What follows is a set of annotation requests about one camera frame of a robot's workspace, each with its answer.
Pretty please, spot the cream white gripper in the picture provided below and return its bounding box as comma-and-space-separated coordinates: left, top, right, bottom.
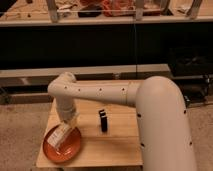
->
60, 109, 78, 127

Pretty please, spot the white labelled bottle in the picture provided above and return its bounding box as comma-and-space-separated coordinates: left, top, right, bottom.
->
47, 123, 73, 149

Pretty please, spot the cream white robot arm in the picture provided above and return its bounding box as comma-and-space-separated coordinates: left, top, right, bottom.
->
48, 72, 197, 171

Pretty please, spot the orange ceramic bowl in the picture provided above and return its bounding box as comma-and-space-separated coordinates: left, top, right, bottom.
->
42, 126, 82, 163

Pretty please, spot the small black block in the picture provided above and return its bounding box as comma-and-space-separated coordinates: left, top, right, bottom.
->
99, 109, 108, 132

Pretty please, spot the wooden table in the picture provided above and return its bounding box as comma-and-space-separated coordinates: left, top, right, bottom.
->
35, 79, 146, 169

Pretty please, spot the long wooden bench shelf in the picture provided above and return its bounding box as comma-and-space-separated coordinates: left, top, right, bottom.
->
0, 64, 171, 87

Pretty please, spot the red cloth on shelf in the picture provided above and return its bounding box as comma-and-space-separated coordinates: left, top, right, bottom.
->
101, 0, 135, 17

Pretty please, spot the black box on right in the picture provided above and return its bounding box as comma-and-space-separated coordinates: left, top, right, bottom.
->
168, 47, 213, 76

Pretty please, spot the thin vertical black cable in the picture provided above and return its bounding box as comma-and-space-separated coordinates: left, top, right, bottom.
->
133, 16, 138, 80

